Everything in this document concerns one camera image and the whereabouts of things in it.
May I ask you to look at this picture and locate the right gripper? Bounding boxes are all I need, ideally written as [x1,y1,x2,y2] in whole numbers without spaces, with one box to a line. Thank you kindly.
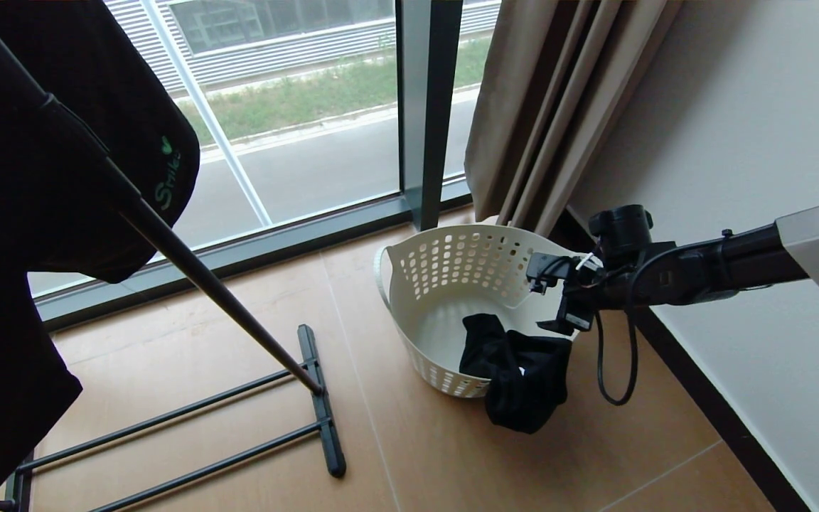
[537,269,639,336]

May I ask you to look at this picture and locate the black garment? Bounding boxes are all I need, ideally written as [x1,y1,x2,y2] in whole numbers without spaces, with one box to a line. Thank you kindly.
[459,313,573,435]

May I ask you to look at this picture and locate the black shorts with white cord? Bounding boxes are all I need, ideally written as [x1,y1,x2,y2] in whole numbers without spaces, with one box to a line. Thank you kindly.
[0,0,201,512]

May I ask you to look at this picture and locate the white laundry basket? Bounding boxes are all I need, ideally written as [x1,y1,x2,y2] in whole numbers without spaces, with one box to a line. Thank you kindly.
[374,224,582,399]

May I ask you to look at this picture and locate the black clothes rack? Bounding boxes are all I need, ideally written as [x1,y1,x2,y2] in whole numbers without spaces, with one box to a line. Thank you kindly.
[0,0,348,512]

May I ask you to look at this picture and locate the brown curtain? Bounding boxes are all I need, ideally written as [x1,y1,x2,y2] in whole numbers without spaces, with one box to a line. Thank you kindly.
[463,0,685,240]

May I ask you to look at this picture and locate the window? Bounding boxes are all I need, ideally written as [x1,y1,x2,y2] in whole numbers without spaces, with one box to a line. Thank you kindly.
[26,0,503,332]

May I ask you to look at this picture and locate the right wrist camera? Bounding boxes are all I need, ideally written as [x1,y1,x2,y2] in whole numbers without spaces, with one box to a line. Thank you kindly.
[525,251,571,297]

